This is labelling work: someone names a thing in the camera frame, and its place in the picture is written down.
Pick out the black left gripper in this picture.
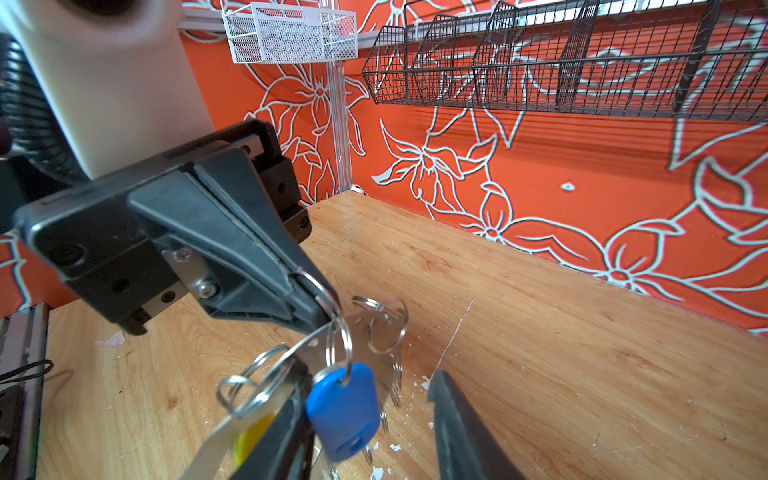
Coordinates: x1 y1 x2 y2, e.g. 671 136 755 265
13 119 338 335

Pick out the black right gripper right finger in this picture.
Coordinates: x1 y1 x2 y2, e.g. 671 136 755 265
428 370 524 480

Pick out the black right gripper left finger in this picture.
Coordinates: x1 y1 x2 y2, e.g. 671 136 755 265
231 389 315 480

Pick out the yellow key tag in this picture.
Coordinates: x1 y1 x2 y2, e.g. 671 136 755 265
232 413 276 468

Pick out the blue key tag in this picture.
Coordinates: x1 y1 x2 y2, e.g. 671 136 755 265
306 362 380 463

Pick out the silver metal key organiser ring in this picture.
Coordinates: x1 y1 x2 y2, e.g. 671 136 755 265
176 266 410 480

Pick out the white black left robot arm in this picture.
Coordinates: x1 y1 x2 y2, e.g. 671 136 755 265
1 40 341 335

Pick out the clear acrylic basket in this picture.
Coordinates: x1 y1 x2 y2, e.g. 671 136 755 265
222 2 358 65

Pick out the aluminium frame corner post left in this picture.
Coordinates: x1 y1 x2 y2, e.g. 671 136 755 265
327 61 353 193

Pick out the black wire mesh basket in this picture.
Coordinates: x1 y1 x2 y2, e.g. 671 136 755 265
362 1 767 123

